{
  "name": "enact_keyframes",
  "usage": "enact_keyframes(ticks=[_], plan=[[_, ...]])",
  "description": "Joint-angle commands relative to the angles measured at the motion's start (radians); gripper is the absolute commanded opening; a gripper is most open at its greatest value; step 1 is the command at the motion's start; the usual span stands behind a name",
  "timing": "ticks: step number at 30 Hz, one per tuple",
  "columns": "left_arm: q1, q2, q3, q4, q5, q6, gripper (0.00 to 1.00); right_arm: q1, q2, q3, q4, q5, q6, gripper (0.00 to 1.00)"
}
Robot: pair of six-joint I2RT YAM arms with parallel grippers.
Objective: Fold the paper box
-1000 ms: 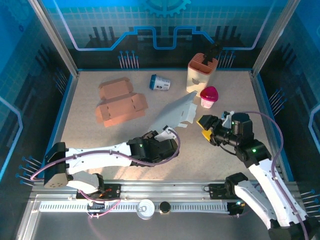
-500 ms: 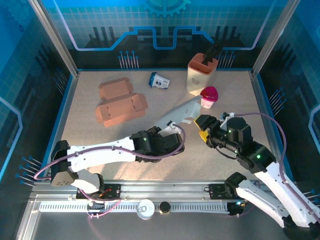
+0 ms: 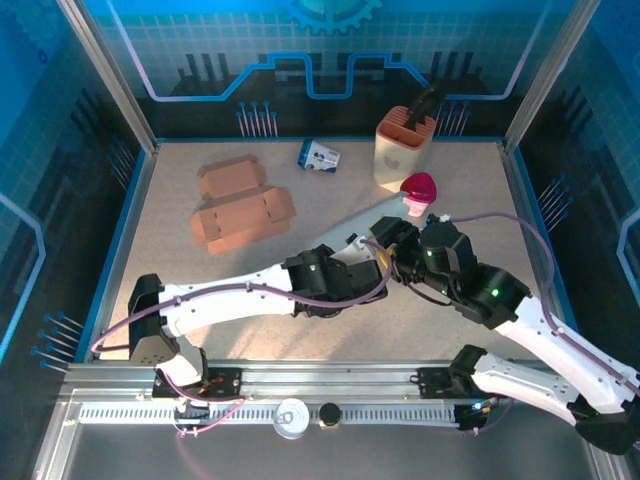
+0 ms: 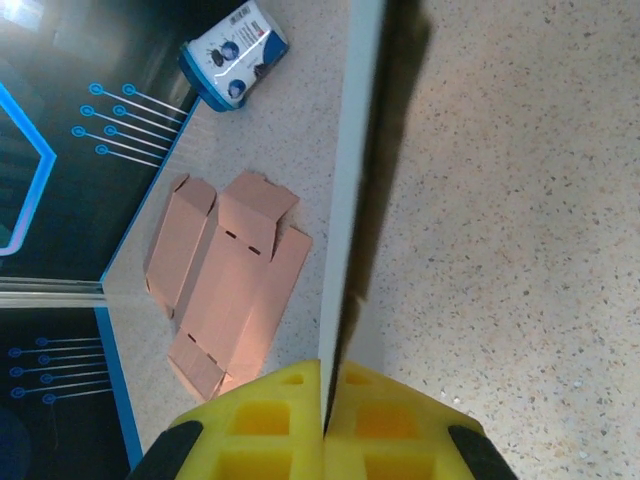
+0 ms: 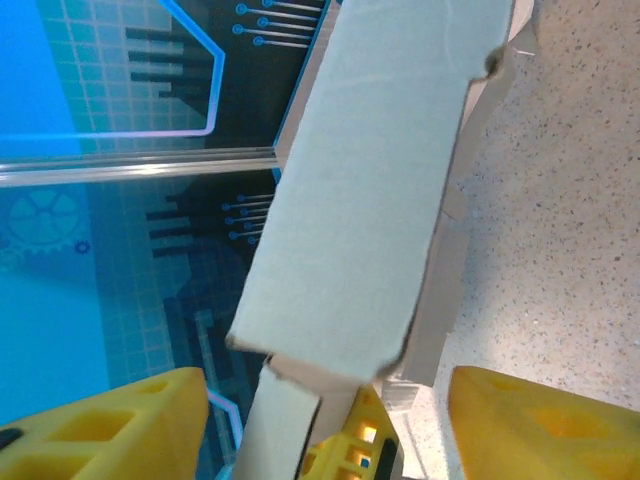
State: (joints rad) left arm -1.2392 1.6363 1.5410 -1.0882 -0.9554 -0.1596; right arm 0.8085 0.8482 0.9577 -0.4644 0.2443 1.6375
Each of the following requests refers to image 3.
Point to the black round knob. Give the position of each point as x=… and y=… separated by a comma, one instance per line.
x=330, y=415

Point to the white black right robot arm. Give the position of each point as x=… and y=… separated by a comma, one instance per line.
x=540, y=330

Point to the black controller board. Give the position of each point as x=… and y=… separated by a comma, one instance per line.
x=472, y=415
x=190, y=412

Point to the white round tin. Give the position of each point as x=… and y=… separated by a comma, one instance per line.
x=291, y=419

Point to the brown cardboard box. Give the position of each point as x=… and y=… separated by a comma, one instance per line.
x=240, y=215

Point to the aluminium frame rail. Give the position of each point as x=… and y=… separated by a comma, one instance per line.
x=325, y=375

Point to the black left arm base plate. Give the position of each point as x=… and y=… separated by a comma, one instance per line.
x=227, y=382

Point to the aluminium frame post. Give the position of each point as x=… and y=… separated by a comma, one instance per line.
x=115, y=85
x=545, y=85

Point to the white container pink lid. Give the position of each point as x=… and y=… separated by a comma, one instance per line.
x=422, y=184

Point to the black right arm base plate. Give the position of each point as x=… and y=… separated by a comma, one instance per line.
x=435, y=382

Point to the blue white small carton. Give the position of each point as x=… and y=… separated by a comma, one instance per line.
x=320, y=156

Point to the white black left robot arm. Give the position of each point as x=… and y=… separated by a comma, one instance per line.
x=215, y=305

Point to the beige knife block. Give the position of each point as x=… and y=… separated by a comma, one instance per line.
x=395, y=160

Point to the white paper box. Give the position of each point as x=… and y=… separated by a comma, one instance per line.
x=360, y=220

